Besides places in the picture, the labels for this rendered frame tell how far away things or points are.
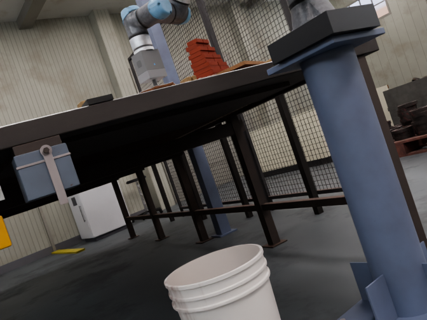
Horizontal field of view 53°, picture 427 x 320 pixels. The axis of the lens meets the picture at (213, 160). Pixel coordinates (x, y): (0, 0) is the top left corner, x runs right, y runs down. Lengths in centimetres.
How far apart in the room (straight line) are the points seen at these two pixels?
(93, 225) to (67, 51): 319
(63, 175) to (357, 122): 85
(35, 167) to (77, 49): 708
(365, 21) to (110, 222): 580
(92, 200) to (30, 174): 551
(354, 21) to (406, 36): 1035
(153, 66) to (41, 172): 61
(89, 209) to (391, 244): 562
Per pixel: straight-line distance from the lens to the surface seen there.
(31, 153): 120
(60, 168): 120
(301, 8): 141
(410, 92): 646
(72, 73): 802
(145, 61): 157
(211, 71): 243
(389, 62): 1191
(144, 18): 159
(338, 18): 127
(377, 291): 143
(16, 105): 759
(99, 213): 671
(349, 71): 137
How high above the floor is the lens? 67
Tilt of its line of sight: 1 degrees down
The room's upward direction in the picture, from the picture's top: 19 degrees counter-clockwise
